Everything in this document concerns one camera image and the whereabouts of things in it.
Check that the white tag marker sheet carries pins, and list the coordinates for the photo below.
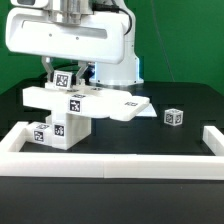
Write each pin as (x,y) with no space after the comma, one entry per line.
(148,112)

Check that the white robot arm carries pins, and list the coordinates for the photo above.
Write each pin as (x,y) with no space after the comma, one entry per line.
(71,11)

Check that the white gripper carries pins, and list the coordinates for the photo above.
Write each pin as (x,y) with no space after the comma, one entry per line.
(99,38)

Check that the white chair back frame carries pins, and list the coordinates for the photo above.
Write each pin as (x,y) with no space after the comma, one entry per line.
(87,101)

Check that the white tagged cube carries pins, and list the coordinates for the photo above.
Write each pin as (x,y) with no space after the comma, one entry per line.
(173,117)
(62,79)

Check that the white U-shaped fence frame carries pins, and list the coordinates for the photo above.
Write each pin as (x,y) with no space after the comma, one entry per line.
(15,163)

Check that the white chair seat block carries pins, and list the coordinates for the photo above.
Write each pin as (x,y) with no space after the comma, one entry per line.
(68,129)

